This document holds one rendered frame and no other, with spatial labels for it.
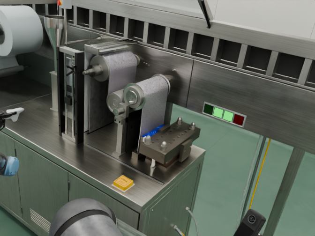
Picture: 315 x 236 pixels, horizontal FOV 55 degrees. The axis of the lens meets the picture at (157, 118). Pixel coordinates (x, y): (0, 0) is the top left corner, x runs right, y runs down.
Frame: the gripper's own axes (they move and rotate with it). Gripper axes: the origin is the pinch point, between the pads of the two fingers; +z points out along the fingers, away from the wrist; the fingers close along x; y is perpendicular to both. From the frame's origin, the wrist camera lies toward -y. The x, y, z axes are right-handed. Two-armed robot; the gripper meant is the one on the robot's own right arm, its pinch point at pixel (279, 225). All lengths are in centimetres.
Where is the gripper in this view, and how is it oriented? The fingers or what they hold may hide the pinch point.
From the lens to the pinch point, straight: 100.0
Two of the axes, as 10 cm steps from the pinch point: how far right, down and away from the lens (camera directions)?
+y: -0.4, 9.4, 3.3
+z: 8.3, -1.5, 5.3
